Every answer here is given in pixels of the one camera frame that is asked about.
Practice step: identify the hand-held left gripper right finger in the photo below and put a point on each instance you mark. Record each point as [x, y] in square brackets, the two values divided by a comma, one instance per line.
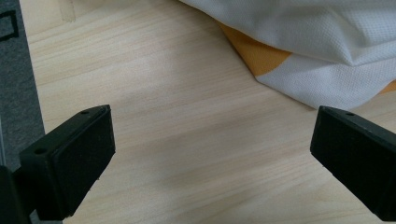
[358, 155]

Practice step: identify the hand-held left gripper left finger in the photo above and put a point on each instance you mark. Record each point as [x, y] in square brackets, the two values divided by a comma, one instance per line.
[74, 161]

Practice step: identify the white and orange cloth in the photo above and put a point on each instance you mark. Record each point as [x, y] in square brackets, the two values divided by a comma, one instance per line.
[311, 40]

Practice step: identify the black tape marking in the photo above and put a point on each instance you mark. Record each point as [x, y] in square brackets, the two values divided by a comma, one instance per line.
[12, 29]

